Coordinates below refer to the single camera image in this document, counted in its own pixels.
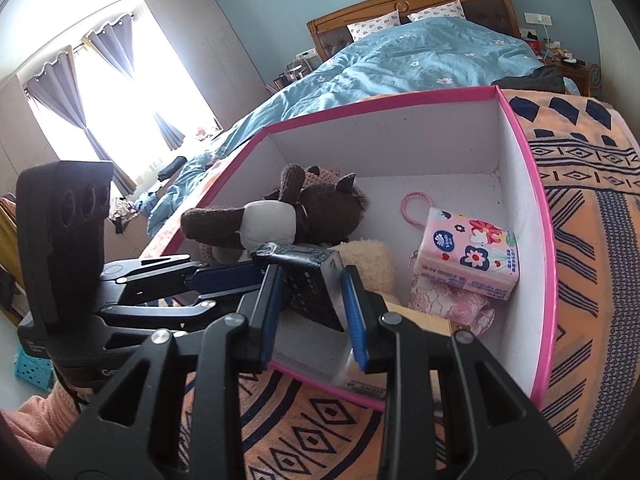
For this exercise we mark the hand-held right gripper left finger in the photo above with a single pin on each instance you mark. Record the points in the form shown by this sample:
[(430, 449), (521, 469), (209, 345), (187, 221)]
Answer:
[(272, 310)]

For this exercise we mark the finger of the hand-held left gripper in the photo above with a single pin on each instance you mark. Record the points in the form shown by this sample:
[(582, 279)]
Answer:
[(150, 316), (225, 277)]

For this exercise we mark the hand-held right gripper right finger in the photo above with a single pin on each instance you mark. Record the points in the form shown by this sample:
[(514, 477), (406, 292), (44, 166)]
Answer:
[(355, 320)]

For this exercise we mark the black patterned box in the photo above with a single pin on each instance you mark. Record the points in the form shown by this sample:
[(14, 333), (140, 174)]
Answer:
[(310, 285)]

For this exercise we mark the white labelled packet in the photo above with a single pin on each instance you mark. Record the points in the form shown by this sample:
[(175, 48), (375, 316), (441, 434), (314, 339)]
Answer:
[(340, 375)]

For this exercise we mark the cream fluffy plush toy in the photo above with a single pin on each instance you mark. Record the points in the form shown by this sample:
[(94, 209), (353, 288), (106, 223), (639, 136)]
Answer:
[(370, 265)]

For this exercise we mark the yellow packet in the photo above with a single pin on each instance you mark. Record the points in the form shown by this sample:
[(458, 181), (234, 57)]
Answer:
[(425, 321)]

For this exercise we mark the pink embroidered sachet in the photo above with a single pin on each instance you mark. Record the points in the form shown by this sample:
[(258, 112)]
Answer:
[(450, 310)]

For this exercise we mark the brown plush toy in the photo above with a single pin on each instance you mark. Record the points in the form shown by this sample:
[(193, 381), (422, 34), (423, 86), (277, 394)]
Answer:
[(325, 210)]

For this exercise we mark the floral printed tissue pack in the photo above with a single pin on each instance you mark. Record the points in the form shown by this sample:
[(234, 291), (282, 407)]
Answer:
[(470, 255)]

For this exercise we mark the pink knitted plush toy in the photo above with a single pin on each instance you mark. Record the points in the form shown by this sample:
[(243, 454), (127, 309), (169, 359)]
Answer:
[(325, 176)]

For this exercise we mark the pink cardboard box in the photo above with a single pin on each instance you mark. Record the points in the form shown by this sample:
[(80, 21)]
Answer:
[(400, 145)]

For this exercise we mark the person's left forearm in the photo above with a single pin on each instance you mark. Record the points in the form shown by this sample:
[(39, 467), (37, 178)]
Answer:
[(35, 415)]

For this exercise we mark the yellow hanging cloth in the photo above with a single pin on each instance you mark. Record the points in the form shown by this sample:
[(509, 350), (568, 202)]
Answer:
[(7, 240)]

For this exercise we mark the mixed coloured cloth heap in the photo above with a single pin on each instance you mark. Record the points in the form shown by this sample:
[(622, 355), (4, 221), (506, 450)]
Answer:
[(127, 212)]

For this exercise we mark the dark folded cloth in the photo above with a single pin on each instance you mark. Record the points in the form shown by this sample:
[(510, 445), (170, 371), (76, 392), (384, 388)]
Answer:
[(172, 169)]

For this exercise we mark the blue plastic basket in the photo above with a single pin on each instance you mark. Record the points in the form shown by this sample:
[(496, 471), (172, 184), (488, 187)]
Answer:
[(30, 367)]

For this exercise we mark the small pink ornaments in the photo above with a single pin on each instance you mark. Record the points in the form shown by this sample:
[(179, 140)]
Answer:
[(206, 134)]

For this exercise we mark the purple curtain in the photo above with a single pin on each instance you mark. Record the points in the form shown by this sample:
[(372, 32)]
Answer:
[(117, 50), (55, 95)]

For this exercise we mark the cluster of toiletry bottles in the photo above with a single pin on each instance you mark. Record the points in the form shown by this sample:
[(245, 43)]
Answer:
[(287, 76)]

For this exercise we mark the beige wardrobe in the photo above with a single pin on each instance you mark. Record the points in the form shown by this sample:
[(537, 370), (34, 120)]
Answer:
[(210, 45)]

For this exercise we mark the orange patterned blanket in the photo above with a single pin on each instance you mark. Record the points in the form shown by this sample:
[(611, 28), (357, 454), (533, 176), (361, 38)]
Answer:
[(590, 260)]

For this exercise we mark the blue floral duvet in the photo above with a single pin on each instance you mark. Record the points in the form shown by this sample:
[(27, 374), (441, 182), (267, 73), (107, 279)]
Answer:
[(400, 55)]

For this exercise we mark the white patterned pillow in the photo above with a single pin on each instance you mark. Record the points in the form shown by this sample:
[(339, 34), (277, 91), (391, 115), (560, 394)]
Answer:
[(436, 10), (374, 26)]

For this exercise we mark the dark grey folded garment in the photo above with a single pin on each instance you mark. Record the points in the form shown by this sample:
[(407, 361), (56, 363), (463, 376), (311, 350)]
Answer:
[(530, 80)]

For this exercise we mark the wooden nightstand with clutter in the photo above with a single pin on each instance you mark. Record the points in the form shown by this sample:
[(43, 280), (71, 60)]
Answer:
[(550, 50)]

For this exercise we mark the small pink fan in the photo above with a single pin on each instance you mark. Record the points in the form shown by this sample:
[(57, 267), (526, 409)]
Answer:
[(593, 76)]

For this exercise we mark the white wall socket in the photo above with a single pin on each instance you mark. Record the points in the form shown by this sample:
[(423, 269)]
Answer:
[(538, 18), (306, 54)]

